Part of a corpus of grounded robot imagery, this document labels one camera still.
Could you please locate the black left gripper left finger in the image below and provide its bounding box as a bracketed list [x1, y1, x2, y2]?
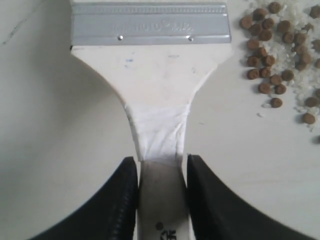
[33, 157, 138, 240]

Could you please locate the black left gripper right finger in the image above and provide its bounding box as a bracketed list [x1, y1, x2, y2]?
[187, 155, 298, 240]

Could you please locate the white paint brush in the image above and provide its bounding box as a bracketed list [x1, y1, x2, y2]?
[70, 0, 232, 240]

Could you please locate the pile of rice and pellets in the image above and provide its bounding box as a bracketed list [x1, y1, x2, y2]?
[239, 0, 320, 144]

